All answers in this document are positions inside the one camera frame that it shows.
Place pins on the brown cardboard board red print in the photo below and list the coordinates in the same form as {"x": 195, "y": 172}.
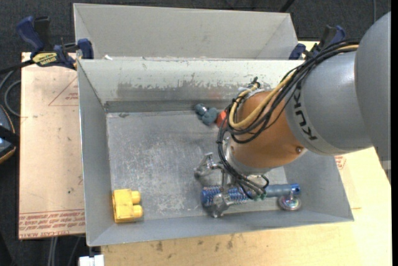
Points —
{"x": 49, "y": 140}

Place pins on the yellow toy building block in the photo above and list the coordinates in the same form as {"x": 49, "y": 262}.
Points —
{"x": 124, "y": 205}

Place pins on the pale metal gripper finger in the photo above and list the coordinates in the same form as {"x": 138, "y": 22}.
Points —
{"x": 220, "y": 204}
{"x": 205, "y": 165}

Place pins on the grey metal bin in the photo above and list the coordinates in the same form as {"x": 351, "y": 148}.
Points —
{"x": 155, "y": 149}

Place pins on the small red-orange object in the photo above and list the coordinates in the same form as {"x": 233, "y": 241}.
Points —
{"x": 220, "y": 118}

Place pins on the blue bristle brush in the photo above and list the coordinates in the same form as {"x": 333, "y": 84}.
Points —
{"x": 207, "y": 194}

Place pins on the grey-blue toy figure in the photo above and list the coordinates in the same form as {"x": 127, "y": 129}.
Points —
{"x": 207, "y": 116}

